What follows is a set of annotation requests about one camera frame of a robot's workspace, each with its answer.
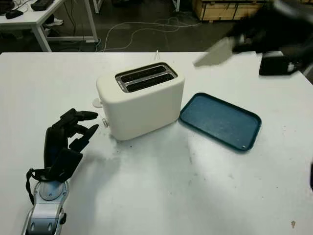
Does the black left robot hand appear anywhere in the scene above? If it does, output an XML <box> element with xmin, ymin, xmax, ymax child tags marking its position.
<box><xmin>44</xmin><ymin>108</ymin><xmax>100</xmax><ymax>172</ymax></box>

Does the white office desk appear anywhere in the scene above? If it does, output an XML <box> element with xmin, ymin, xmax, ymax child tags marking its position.
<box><xmin>0</xmin><ymin>0</ymin><xmax>100</xmax><ymax>52</ymax></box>

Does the blue plastic tray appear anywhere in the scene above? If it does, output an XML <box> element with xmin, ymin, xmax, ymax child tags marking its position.
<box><xmin>179</xmin><ymin>92</ymin><xmax>262</xmax><ymax>154</ymax></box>

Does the black desktop device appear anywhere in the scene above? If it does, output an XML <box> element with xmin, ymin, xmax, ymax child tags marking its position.
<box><xmin>30</xmin><ymin>0</ymin><xmax>54</xmax><ymax>11</ymax></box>

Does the white cable on floor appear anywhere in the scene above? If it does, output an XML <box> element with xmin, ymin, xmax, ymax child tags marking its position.
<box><xmin>102</xmin><ymin>17</ymin><xmax>202</xmax><ymax>52</ymax></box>

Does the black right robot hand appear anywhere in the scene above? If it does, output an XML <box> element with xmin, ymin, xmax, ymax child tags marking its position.
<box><xmin>224</xmin><ymin>0</ymin><xmax>313</xmax><ymax>70</ymax></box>

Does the white shoe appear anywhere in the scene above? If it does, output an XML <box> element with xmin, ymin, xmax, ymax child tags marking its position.
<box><xmin>45</xmin><ymin>17</ymin><xmax>64</xmax><ymax>27</ymax></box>

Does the wooden crate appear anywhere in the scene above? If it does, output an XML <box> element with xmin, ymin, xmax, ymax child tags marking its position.
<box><xmin>192</xmin><ymin>0</ymin><xmax>276</xmax><ymax>22</ymax></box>

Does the black computer mouse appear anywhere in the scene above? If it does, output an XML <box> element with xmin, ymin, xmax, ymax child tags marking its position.
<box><xmin>5</xmin><ymin>10</ymin><xmax>24</xmax><ymax>20</ymax></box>

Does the white bread slice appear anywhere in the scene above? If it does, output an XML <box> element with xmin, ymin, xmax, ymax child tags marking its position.
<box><xmin>193</xmin><ymin>36</ymin><xmax>236</xmax><ymax>67</ymax></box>

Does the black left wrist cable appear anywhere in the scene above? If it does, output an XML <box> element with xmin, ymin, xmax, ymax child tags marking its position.
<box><xmin>25</xmin><ymin>168</ymin><xmax>49</xmax><ymax>205</ymax></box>

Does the white two-slot toaster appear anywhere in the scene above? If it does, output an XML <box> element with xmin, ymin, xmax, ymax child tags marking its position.
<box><xmin>92</xmin><ymin>62</ymin><xmax>185</xmax><ymax>141</ymax></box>

